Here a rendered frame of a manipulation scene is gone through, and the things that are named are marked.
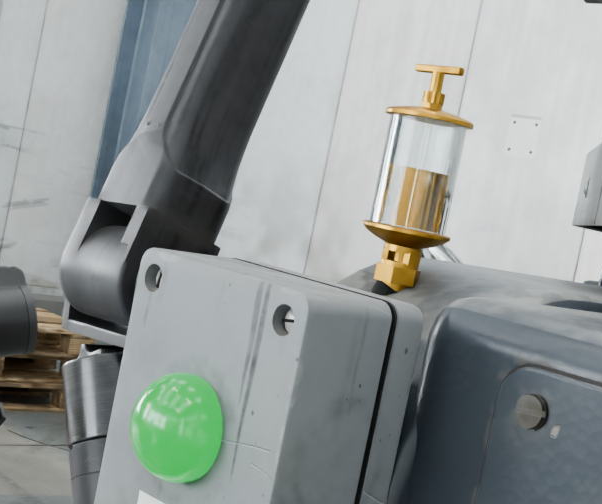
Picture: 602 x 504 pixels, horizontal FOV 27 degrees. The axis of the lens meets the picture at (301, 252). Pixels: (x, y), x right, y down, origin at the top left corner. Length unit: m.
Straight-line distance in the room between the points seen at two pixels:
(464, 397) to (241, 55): 0.44
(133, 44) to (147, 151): 8.58
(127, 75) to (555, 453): 9.01
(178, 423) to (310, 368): 0.04
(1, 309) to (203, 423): 0.69
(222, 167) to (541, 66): 6.25
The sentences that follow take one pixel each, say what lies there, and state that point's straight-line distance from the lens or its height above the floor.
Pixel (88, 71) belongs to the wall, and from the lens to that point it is 9.18.
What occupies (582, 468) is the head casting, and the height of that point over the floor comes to 1.30.
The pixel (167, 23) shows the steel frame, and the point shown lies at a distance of 8.99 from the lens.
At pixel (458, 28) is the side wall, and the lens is 7.40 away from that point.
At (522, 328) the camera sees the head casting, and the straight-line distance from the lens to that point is 0.34.
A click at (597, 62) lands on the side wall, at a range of 6.76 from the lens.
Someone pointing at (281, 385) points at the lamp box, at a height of 1.31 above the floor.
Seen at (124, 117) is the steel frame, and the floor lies 1.58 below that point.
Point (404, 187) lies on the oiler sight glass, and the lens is 0.40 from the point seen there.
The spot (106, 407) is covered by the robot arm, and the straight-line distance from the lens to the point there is 0.72.
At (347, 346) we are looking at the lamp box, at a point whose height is 1.32.
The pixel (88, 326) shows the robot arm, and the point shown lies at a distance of 0.75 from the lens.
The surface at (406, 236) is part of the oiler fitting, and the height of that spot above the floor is 1.35.
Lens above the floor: 1.36
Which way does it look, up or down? 3 degrees down
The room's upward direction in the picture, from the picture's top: 11 degrees clockwise
